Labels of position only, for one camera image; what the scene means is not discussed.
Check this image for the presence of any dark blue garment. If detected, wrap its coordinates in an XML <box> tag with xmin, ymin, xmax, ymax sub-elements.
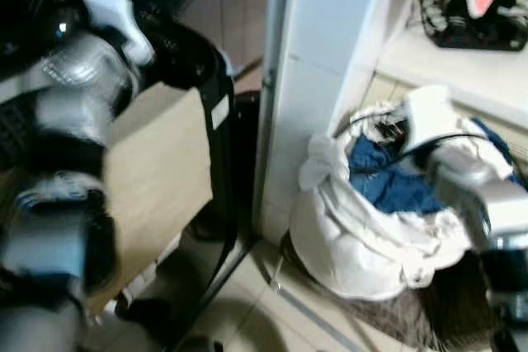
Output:
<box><xmin>348</xmin><ymin>120</ymin><xmax>516</xmax><ymax>214</ymax></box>

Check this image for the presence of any small white label sticker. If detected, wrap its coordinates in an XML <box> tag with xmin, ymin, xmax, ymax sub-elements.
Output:
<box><xmin>210</xmin><ymin>95</ymin><xmax>230</xmax><ymax>130</ymax></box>

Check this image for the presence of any white fabric laundry bag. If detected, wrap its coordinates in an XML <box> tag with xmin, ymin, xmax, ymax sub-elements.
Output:
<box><xmin>289</xmin><ymin>88</ymin><xmax>500</xmax><ymax>302</ymax></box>

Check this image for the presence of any brown woven mat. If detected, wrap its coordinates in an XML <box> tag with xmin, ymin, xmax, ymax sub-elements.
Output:
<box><xmin>280</xmin><ymin>232</ymin><xmax>504</xmax><ymax>352</ymax></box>

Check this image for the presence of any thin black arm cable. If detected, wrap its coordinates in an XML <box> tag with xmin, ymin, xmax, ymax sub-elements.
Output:
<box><xmin>334</xmin><ymin>113</ymin><xmax>496</xmax><ymax>159</ymax></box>

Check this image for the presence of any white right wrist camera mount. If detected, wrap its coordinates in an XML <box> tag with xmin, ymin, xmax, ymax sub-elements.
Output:
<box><xmin>402</xmin><ymin>86</ymin><xmax>453</xmax><ymax>148</ymax></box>

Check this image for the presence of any black device with cables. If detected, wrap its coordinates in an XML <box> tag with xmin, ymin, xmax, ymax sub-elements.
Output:
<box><xmin>419</xmin><ymin>0</ymin><xmax>528</xmax><ymax>50</ymax></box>

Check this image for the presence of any tan wooden panel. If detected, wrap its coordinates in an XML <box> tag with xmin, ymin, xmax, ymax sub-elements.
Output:
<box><xmin>82</xmin><ymin>84</ymin><xmax>215</xmax><ymax>316</ymax></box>

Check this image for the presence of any glossy black stand frame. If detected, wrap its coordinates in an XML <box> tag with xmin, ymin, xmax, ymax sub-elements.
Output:
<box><xmin>115</xmin><ymin>80</ymin><xmax>261</xmax><ymax>349</ymax></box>

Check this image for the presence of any white shelf board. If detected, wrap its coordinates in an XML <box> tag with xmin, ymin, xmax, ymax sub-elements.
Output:
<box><xmin>375</xmin><ymin>0</ymin><xmax>528</xmax><ymax>130</ymax></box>

